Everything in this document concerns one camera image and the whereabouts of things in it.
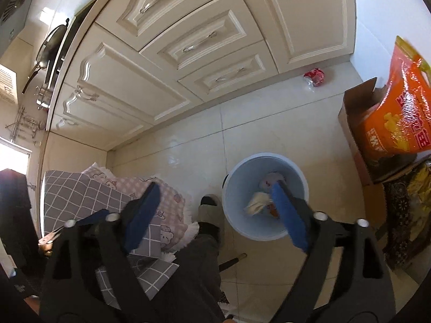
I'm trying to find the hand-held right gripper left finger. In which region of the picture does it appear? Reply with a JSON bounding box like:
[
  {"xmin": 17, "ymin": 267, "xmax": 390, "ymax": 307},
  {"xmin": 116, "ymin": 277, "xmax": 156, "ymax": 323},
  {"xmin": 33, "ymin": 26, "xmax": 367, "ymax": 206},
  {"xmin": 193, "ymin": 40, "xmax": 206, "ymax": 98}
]
[{"xmin": 40, "ymin": 182, "xmax": 179, "ymax": 323}]

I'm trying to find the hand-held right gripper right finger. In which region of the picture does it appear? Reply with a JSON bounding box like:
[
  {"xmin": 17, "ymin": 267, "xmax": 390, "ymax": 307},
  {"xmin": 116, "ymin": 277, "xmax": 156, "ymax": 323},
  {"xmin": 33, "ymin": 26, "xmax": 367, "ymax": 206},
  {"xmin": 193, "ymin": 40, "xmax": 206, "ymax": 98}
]
[{"xmin": 269, "ymin": 181, "xmax": 398, "ymax": 323}]

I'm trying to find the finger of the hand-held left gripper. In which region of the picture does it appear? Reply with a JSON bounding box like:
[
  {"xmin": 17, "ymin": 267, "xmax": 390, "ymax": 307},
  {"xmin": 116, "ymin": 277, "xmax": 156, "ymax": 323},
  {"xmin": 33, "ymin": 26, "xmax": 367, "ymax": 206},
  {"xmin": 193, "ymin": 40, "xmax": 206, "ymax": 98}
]
[
  {"xmin": 78, "ymin": 209, "xmax": 110, "ymax": 227},
  {"xmin": 38, "ymin": 230, "xmax": 67, "ymax": 245}
]

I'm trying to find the blue plastic trash bin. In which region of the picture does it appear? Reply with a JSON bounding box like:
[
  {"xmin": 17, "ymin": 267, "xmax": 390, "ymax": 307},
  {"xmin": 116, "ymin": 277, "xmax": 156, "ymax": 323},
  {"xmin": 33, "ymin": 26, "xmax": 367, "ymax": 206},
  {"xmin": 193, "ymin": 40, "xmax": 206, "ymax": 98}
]
[{"xmin": 221, "ymin": 153, "xmax": 308, "ymax": 241}]

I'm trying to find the pink bear print blanket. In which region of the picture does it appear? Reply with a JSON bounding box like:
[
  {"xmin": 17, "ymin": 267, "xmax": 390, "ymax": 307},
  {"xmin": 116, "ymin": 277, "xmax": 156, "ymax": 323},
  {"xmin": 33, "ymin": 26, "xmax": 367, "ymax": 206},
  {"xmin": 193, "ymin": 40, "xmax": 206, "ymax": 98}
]
[{"xmin": 81, "ymin": 162, "xmax": 199, "ymax": 263}]

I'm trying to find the grey checked blanket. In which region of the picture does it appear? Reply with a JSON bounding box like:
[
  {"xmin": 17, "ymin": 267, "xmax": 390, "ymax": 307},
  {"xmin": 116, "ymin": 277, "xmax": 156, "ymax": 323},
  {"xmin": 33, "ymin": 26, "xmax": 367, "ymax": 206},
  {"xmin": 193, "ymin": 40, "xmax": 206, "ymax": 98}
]
[{"xmin": 40, "ymin": 170, "xmax": 179, "ymax": 310}]

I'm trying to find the white crumpled paper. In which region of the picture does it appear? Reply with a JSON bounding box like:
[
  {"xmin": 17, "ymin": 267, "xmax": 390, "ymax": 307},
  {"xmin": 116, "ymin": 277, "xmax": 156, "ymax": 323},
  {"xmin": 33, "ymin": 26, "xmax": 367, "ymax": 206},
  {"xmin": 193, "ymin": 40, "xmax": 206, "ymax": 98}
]
[{"xmin": 242, "ymin": 192, "xmax": 270, "ymax": 216}]

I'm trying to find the dark object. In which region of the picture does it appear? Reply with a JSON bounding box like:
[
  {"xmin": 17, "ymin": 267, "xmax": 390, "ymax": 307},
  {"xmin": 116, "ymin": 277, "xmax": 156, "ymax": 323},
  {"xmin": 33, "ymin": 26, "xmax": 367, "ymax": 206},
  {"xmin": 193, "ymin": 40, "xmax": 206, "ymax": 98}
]
[{"xmin": 0, "ymin": 168, "xmax": 43, "ymax": 276}]

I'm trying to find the grey slipper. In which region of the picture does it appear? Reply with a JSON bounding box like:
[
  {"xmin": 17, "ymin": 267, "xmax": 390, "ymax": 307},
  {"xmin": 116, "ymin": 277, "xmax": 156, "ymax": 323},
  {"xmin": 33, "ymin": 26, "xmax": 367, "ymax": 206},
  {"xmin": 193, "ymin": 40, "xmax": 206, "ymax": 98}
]
[{"xmin": 197, "ymin": 194, "xmax": 224, "ymax": 243}]

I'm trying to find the black stick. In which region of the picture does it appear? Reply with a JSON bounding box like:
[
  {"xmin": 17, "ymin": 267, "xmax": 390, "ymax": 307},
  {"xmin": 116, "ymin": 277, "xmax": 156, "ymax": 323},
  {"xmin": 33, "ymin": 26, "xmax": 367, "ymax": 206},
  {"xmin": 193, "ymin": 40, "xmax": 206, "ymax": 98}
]
[{"xmin": 219, "ymin": 253, "xmax": 247, "ymax": 271}]

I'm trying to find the person's grey trouser leg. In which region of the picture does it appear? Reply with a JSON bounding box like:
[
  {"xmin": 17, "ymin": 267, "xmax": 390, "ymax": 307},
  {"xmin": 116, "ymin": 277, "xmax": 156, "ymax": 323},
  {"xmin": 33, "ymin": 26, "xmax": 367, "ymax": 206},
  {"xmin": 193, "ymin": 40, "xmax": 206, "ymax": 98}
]
[{"xmin": 148, "ymin": 232, "xmax": 226, "ymax": 323}]

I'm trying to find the window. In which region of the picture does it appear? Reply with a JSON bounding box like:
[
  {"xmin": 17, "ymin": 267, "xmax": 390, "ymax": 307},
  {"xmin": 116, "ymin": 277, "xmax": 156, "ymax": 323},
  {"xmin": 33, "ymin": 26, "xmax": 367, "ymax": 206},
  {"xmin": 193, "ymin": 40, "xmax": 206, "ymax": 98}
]
[{"xmin": 0, "ymin": 138, "xmax": 32, "ymax": 172}]

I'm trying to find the dark patterned bag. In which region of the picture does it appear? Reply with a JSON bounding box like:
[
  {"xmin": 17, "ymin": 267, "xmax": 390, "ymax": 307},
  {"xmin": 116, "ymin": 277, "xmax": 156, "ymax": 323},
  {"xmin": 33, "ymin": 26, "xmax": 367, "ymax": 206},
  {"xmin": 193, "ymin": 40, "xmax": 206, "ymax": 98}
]
[{"xmin": 382, "ymin": 171, "xmax": 431, "ymax": 270}]

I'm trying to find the steel pot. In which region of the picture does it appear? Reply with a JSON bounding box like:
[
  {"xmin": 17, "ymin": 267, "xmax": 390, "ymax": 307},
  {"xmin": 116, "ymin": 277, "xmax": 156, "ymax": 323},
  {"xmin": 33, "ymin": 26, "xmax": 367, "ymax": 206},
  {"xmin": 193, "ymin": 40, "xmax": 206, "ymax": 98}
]
[{"xmin": 35, "ymin": 86, "xmax": 54, "ymax": 110}]

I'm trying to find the brown cardboard box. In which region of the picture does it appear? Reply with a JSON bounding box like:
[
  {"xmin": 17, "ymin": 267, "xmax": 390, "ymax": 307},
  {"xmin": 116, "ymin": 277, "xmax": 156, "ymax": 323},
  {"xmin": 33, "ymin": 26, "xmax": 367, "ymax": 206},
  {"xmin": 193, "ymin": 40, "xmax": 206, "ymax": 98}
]
[{"xmin": 338, "ymin": 77, "xmax": 418, "ymax": 185}]

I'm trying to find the yellow plastic bag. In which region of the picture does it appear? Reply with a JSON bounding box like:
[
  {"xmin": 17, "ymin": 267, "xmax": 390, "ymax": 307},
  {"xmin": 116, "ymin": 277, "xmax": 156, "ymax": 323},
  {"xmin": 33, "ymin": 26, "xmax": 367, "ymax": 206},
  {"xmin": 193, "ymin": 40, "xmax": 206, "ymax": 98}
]
[{"xmin": 406, "ymin": 161, "xmax": 431, "ymax": 209}]

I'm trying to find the red crumpled wrapper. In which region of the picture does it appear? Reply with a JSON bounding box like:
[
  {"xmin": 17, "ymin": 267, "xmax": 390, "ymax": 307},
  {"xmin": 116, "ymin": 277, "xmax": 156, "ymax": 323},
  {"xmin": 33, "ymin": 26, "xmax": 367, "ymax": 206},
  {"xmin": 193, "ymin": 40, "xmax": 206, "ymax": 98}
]
[{"xmin": 303, "ymin": 68, "xmax": 328, "ymax": 88}]

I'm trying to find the small cream cabinet drawer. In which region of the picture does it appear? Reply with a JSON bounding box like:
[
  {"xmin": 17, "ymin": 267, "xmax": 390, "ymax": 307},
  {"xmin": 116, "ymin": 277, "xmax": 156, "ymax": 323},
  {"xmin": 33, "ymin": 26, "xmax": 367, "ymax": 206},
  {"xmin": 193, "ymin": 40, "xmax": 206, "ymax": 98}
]
[{"xmin": 178, "ymin": 40, "xmax": 280, "ymax": 101}]

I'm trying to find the orange printed plastic bag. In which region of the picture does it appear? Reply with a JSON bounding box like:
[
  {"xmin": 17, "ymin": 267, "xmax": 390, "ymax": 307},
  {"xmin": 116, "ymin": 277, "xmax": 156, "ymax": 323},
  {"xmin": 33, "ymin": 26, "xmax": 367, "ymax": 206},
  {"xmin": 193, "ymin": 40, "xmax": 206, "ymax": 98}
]
[{"xmin": 357, "ymin": 35, "xmax": 431, "ymax": 157}]

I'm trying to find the black gas stove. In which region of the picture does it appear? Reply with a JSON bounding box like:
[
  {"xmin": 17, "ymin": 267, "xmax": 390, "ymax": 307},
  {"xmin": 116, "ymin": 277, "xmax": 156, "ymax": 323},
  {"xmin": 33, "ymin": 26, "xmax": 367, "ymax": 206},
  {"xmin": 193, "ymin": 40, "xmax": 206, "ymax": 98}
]
[{"xmin": 45, "ymin": 10, "xmax": 91, "ymax": 91}]

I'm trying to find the white louvred vent panel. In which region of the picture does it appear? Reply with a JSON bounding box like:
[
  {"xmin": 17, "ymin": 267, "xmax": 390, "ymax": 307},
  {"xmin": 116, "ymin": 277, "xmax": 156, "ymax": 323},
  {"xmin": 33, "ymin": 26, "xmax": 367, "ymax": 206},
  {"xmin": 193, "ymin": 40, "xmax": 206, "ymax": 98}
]
[{"xmin": 0, "ymin": 64, "xmax": 19, "ymax": 105}]

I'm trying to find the medium cream cabinet drawer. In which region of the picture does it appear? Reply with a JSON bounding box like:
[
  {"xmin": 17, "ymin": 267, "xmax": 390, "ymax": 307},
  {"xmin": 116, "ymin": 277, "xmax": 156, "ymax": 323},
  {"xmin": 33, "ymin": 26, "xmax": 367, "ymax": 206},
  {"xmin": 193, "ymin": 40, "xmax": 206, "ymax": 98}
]
[{"xmin": 140, "ymin": 0, "xmax": 268, "ymax": 71}]

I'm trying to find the black wok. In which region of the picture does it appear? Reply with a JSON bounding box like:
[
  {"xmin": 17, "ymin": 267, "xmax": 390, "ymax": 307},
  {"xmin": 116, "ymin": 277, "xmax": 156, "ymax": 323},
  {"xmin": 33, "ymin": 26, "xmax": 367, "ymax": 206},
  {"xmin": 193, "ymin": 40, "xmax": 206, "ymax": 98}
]
[{"xmin": 22, "ymin": 18, "xmax": 69, "ymax": 95}]

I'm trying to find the tall cream cabinet door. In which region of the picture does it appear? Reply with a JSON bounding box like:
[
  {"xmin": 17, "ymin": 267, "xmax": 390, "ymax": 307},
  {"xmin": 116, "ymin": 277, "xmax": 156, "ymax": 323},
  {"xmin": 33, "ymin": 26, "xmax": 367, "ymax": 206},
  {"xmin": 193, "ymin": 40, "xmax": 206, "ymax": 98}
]
[{"xmin": 229, "ymin": 0, "xmax": 357, "ymax": 75}]

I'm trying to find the large cream cabinet drawer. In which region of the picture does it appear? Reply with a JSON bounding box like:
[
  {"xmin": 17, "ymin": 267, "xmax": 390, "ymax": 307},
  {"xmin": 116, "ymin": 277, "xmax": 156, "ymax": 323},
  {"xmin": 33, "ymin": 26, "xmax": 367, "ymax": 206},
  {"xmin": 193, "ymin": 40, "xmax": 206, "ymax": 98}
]
[{"xmin": 96, "ymin": 0, "xmax": 236, "ymax": 52}]

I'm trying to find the grey range hood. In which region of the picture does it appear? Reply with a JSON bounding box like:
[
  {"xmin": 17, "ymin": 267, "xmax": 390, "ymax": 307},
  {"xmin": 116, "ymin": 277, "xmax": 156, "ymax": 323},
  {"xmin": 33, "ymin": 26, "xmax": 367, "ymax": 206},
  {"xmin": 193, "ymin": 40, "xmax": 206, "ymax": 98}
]
[{"xmin": 0, "ymin": 0, "xmax": 44, "ymax": 54}]

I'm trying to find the metal wire rack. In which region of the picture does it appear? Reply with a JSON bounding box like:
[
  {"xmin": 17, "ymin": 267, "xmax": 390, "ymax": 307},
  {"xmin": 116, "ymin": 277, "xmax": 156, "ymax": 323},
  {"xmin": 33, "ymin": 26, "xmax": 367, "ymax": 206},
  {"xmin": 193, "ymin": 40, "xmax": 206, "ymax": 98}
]
[{"xmin": 5, "ymin": 106, "xmax": 46, "ymax": 142}]

